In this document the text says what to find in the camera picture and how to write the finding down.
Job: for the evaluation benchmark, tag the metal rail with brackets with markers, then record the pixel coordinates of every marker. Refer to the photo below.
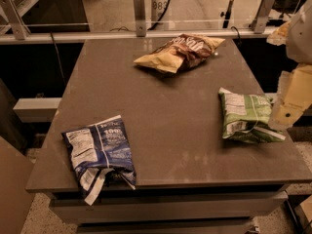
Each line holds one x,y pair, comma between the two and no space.
17,32

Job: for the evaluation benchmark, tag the white cylinder post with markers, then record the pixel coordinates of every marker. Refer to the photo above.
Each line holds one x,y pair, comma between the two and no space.
160,4

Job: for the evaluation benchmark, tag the brown yellow chip bag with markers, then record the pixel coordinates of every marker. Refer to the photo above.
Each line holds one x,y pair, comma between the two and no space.
186,51

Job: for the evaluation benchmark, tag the blue chip bag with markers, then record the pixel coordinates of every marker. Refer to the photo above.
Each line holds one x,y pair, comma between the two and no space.
97,150

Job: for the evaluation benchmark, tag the green jalapeno chip bag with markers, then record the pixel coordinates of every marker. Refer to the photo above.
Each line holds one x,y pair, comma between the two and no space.
246,117

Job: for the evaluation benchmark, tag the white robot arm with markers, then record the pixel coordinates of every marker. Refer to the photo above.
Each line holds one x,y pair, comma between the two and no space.
299,35

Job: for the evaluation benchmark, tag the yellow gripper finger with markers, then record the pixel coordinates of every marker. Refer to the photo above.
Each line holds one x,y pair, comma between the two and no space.
294,96

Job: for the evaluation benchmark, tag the grey table drawer cabinet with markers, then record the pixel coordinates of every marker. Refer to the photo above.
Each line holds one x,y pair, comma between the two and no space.
129,212

